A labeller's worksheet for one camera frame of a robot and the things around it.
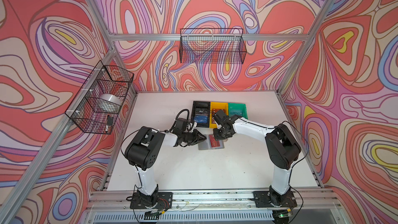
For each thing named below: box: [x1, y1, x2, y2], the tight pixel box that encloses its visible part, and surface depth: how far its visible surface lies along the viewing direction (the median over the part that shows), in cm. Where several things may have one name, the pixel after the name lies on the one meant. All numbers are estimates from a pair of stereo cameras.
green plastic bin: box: [228, 102, 249, 120], surface depth 106 cm
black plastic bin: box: [192, 100, 211, 129], surface depth 107 cm
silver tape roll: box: [98, 93, 122, 107], surface depth 72 cm
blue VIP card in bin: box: [193, 115, 208, 123], surface depth 104 cm
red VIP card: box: [208, 134, 221, 148], surface depth 93 cm
